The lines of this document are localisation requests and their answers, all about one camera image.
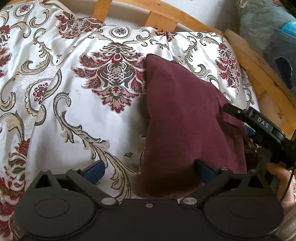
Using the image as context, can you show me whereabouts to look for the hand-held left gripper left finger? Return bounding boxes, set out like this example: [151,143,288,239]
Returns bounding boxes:
[32,160,119,208]

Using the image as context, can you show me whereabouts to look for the wooden bed frame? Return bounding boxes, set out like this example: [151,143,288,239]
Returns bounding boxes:
[92,0,296,140]

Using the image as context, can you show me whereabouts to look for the black cable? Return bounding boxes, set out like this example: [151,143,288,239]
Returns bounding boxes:
[279,166,295,203]

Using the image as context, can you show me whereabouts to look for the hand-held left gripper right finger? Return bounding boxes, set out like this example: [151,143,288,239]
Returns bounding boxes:
[180,160,266,208]

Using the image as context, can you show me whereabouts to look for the clear plastic bag of clothes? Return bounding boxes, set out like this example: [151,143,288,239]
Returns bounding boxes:
[237,0,296,91]

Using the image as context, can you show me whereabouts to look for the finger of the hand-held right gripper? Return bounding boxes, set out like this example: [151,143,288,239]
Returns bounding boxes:
[245,126,258,142]
[223,103,253,123]

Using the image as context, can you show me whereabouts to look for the maroon long-sleeve shirt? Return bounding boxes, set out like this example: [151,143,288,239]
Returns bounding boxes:
[135,53,257,199]

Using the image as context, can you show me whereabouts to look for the person's right hand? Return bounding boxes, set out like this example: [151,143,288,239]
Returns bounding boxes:
[266,162,296,210]

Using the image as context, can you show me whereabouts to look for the floral patterned white blanket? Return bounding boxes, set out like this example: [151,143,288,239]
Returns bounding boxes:
[0,0,259,241]

